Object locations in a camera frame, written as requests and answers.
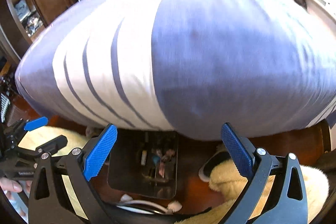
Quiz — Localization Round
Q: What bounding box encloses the yellow fluffy rug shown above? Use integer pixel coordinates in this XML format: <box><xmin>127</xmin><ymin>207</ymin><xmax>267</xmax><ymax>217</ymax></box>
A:
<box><xmin>172</xmin><ymin>143</ymin><xmax>330</xmax><ymax>224</ymax></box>

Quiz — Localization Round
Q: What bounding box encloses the person's left hand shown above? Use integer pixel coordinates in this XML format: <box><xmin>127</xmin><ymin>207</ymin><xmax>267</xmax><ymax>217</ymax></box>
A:
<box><xmin>1</xmin><ymin>177</ymin><xmax>32</xmax><ymax>201</ymax></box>

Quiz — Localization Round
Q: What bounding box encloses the black trash bin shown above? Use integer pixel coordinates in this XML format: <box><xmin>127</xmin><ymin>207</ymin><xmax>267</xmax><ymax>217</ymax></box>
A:
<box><xmin>107</xmin><ymin>130</ymin><xmax>178</xmax><ymax>200</ymax></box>

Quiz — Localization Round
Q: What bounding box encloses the slipper on floor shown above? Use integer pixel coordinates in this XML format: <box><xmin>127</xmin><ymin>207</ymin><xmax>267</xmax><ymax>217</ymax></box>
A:
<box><xmin>198</xmin><ymin>148</ymin><xmax>231</xmax><ymax>182</ymax></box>

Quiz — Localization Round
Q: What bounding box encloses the blue white striped duvet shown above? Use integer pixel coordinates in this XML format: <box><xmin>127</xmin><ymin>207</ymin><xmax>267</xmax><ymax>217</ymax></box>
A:
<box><xmin>15</xmin><ymin>0</ymin><xmax>335</xmax><ymax>140</ymax></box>

